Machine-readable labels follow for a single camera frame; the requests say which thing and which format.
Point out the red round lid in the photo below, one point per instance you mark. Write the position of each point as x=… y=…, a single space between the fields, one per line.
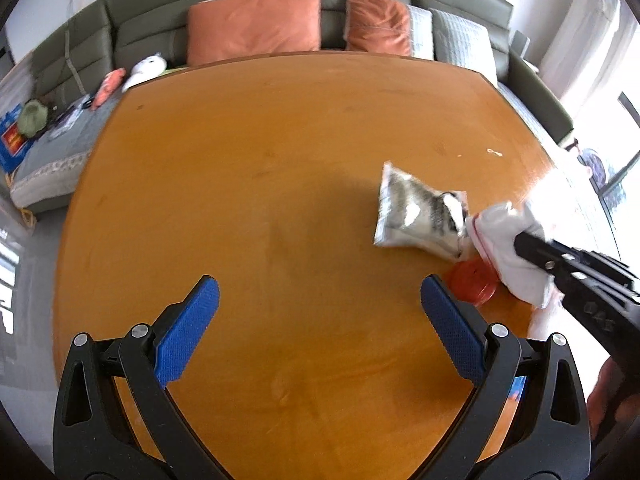
x=470 y=282

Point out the white plush toy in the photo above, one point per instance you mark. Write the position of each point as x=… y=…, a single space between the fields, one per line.
x=145 y=70

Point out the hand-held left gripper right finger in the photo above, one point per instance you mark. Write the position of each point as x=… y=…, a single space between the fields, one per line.
x=452 y=330

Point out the person's right hand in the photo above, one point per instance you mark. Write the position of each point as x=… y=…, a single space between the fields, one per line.
x=602 y=390

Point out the grey green sofa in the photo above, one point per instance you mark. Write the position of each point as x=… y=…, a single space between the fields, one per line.
x=150 y=20

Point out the small orange cushion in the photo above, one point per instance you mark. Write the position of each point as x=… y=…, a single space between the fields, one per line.
x=377 y=22

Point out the large orange cushion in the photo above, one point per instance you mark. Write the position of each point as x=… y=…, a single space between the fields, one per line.
x=255 y=25

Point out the grey striped pillow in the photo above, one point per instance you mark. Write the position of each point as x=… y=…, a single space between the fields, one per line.
x=462 y=42

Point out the blue shopping bag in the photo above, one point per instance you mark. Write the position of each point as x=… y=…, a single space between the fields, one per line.
x=14 y=142

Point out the clear zip bag white contents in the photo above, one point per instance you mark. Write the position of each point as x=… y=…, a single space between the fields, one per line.
x=510 y=245

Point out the white curtain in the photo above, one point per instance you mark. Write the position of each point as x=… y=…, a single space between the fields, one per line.
x=585 y=40

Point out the pink plush toy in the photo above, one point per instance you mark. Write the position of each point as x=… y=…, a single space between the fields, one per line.
x=107 y=87

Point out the white pillow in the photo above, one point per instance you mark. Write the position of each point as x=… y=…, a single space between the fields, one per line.
x=422 y=32

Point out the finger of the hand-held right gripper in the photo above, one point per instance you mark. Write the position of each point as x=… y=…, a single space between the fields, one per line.
x=575 y=262
x=602 y=317

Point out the grey fringed blanket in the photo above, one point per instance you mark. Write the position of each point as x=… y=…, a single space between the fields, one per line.
x=55 y=160

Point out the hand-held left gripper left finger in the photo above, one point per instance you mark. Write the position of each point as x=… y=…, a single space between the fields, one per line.
x=187 y=330

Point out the silver foil packet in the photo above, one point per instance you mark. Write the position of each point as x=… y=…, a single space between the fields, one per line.
x=415 y=210

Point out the green hat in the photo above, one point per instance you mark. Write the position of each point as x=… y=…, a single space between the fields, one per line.
x=32 y=119

